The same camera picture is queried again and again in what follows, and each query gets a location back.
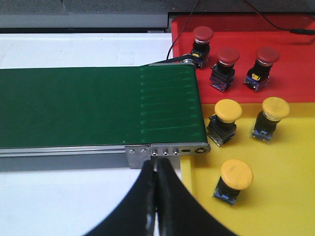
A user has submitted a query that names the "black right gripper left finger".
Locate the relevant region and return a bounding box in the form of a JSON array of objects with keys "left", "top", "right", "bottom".
[{"left": 86, "top": 160, "right": 156, "bottom": 236}]

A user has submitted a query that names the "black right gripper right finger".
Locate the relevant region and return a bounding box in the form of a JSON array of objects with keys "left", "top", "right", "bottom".
[{"left": 157, "top": 158, "right": 235, "bottom": 236}]

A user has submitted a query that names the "yellow mushroom push button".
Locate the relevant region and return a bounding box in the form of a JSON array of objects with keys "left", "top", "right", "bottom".
[
  {"left": 213, "top": 159, "right": 253, "bottom": 206},
  {"left": 251, "top": 96, "right": 290, "bottom": 142},
  {"left": 207, "top": 99, "right": 243, "bottom": 147}
]

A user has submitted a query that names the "red mushroom push button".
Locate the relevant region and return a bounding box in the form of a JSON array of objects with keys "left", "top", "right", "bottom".
[
  {"left": 190, "top": 26, "right": 214, "bottom": 69},
  {"left": 244, "top": 46, "right": 280, "bottom": 92},
  {"left": 210, "top": 47, "right": 240, "bottom": 92}
]

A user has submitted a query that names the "yellow plastic tray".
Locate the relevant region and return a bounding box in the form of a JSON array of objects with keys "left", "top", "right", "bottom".
[{"left": 180, "top": 103, "right": 315, "bottom": 236}]

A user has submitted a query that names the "grey granite counter slab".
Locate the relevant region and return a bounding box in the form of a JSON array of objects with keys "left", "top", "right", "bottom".
[
  {"left": 61, "top": 0, "right": 315, "bottom": 13},
  {"left": 0, "top": 0, "right": 64, "bottom": 15}
]

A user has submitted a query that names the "aluminium conveyor frame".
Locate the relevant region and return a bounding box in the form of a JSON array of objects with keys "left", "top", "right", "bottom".
[{"left": 0, "top": 54, "right": 211, "bottom": 170}]

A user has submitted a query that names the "red black wire pair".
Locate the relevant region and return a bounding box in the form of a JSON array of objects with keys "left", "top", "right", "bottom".
[{"left": 167, "top": 0, "right": 315, "bottom": 59}]

